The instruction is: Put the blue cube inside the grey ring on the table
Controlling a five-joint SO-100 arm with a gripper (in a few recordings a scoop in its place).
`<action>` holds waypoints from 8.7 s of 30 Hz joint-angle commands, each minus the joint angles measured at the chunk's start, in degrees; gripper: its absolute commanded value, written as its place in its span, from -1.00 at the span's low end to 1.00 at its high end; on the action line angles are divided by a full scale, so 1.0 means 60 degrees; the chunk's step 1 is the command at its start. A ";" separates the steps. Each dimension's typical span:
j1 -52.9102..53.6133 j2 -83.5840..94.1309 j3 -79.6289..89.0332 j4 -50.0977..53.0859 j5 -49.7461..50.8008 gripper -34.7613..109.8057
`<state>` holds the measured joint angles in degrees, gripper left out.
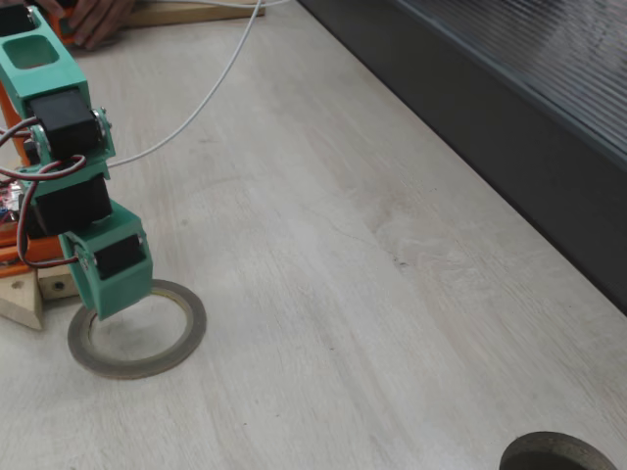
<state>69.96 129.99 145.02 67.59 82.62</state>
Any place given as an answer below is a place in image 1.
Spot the flat tan wooden board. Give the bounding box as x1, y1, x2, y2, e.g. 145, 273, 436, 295
117, 0, 266, 29

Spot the round table cable hole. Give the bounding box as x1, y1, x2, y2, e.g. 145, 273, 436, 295
498, 430, 619, 470

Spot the person's bare hand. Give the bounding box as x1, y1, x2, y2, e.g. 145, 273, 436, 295
41, 0, 136, 50

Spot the red controller circuit board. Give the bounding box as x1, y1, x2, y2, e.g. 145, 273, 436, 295
0, 183, 24, 216

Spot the white USB cable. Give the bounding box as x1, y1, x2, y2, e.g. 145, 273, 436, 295
107, 0, 291, 168

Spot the orange circuit board mount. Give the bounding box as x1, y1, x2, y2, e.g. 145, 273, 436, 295
0, 234, 30, 279

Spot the pale wooden plank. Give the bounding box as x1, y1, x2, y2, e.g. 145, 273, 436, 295
0, 271, 46, 332

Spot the grey ring of tape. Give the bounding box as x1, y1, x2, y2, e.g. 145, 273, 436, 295
67, 278, 208, 381

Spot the frosted partition with grey frame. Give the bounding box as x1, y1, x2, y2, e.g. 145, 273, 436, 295
297, 0, 627, 317

